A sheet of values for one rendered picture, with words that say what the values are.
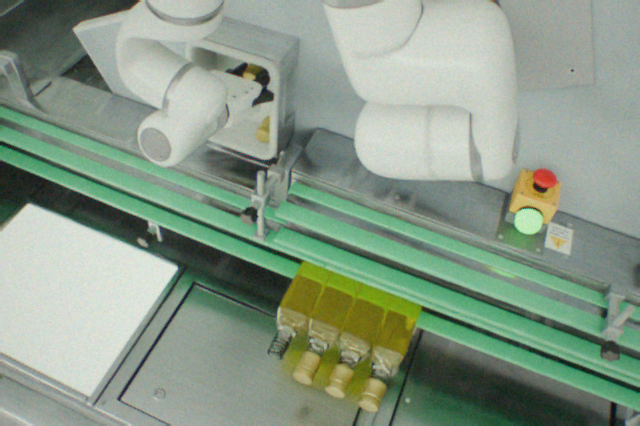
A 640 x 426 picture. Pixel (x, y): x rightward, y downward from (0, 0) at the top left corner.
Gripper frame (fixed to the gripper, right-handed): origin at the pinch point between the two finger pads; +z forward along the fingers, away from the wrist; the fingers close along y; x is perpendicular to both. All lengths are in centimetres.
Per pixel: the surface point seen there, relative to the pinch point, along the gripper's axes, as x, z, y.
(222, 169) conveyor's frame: -21.2, 0.6, -4.5
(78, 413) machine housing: -52, -41, -9
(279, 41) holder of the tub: 7.2, 1.0, 4.0
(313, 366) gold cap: -33, -26, 27
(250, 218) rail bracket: -15.8, -17.0, 9.9
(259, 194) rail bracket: -14.1, -12.5, 9.2
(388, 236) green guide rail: -16.5, -8.2, 31.2
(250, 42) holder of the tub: 6.7, -1.4, -0.1
